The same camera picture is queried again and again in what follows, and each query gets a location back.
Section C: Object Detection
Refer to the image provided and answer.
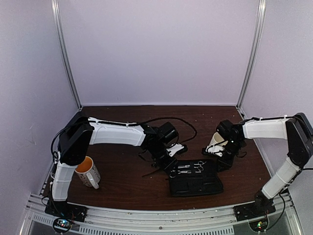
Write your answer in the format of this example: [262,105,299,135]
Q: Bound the patterned mug orange inside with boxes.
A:
[75,156,101,189]

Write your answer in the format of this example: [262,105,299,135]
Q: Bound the silver thinning scissors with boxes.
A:
[177,161,206,173]

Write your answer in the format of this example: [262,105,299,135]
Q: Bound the aluminium corner post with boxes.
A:
[51,0,83,110]
[236,0,267,110]

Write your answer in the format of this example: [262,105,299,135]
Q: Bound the left round circuit board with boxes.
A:
[52,218,73,233]

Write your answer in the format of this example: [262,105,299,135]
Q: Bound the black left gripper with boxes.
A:
[148,144,179,176]

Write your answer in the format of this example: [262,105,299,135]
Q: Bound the right round circuit board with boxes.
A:
[249,218,269,233]

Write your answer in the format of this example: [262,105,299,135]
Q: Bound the cream white mug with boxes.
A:
[209,132,227,147]

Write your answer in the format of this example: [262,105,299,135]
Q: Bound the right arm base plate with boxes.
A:
[233,203,276,221]

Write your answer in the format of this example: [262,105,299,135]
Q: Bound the aluminium right corner post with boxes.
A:
[236,0,267,110]

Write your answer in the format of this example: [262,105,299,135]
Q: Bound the silver plain hair scissors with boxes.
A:
[169,169,192,179]

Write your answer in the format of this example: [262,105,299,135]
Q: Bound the black zip tool case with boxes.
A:
[168,159,224,197]

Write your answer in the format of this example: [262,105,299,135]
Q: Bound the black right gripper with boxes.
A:
[216,140,245,172]

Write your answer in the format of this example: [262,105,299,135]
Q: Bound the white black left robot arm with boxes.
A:
[51,117,178,217]

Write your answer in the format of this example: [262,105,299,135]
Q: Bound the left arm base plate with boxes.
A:
[45,195,88,222]

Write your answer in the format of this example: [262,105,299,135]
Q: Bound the round circuit board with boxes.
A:
[52,218,73,233]
[249,218,269,233]

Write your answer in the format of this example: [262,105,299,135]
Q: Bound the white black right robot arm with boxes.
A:
[216,113,313,216]

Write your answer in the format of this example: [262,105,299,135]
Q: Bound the aluminium left corner post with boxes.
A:
[51,0,83,110]

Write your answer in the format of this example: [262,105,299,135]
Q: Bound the aluminium front rail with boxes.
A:
[19,192,303,235]

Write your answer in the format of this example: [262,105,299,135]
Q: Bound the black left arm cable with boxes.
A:
[136,117,198,162]

